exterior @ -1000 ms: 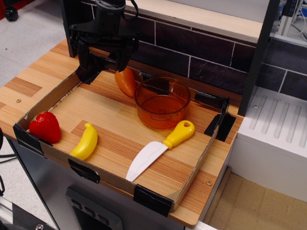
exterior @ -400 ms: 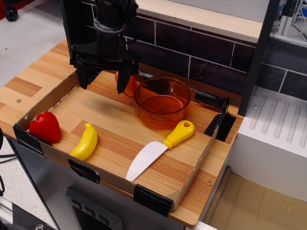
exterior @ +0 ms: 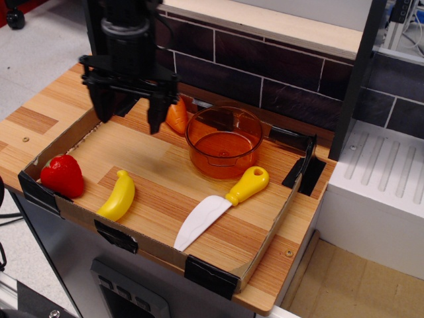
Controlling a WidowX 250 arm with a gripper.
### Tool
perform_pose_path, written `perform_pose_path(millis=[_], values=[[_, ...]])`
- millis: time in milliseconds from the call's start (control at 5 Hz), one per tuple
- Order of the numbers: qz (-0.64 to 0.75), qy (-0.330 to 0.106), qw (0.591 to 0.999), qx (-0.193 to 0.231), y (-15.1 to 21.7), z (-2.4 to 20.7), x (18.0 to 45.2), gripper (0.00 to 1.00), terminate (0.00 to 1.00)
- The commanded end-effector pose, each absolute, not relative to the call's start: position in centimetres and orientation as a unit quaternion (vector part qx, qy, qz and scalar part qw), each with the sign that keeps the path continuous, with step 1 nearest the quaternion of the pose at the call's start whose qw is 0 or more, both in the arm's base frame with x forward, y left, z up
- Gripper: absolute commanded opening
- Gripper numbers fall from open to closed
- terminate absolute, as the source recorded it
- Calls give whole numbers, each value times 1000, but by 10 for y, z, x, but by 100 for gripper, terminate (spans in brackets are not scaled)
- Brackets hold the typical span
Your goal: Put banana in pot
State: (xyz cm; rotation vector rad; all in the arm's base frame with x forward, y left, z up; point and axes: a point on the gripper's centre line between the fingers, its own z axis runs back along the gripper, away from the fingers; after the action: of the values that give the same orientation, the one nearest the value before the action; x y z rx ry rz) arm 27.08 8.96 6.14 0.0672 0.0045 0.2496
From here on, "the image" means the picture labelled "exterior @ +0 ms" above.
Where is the toy knife yellow handle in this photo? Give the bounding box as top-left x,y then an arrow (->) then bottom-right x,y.
173,166 -> 270,252

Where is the transparent orange plastic pot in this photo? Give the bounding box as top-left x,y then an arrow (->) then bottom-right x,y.
185,106 -> 263,179

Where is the cardboard fence with black tape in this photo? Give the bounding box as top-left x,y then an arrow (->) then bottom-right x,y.
19,102 -> 329,299

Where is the grey toy oven front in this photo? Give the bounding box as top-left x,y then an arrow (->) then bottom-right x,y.
91,260 -> 171,317

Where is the yellow toy banana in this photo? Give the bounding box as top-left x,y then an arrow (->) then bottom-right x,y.
97,170 -> 135,221

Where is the black caster wheel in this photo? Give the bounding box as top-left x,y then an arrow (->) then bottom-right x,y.
6,7 -> 25,30

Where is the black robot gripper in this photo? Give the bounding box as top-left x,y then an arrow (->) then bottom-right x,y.
79,18 -> 179,134

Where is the orange toy carrot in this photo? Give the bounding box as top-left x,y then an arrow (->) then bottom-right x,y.
166,98 -> 188,134

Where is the dark grey upright post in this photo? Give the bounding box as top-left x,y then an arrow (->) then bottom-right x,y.
328,1 -> 387,161

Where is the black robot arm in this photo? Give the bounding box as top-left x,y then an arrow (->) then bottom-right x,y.
79,1 -> 179,134

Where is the white toy sink drainer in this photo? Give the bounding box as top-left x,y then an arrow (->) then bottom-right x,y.
317,121 -> 423,279

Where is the red toy strawberry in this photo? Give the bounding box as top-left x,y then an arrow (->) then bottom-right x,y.
40,154 -> 84,199

